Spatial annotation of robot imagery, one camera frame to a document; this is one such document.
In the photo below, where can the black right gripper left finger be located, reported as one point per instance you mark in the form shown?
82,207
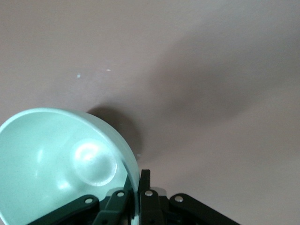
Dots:
112,208

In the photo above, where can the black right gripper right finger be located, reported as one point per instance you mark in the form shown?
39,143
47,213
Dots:
152,208

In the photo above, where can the green bowl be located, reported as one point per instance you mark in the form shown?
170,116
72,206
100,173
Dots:
47,159

